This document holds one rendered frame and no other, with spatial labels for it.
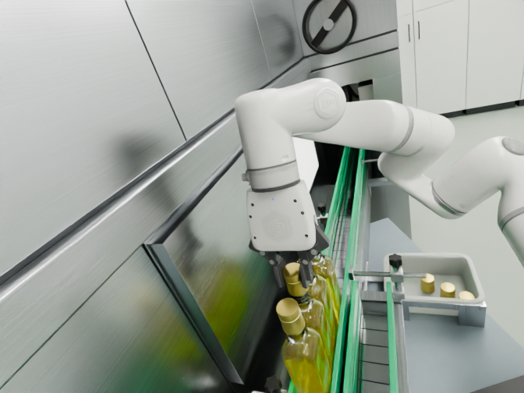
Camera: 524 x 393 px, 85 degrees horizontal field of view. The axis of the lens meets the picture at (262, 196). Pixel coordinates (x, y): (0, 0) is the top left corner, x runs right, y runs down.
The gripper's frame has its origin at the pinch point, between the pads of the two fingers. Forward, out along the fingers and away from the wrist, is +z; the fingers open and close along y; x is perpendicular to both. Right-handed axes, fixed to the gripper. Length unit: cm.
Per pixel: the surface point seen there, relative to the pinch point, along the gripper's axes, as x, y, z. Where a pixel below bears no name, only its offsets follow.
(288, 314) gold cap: -6.7, 0.7, 2.8
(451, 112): 400, 97, 7
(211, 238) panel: -2.9, -12.0, -7.8
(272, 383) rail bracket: -5.3, -5.5, 18.2
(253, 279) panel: 7.1, -11.9, 6.0
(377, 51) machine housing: 97, 17, -44
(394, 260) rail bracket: 23.5, 15.3, 10.5
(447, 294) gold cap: 37, 27, 28
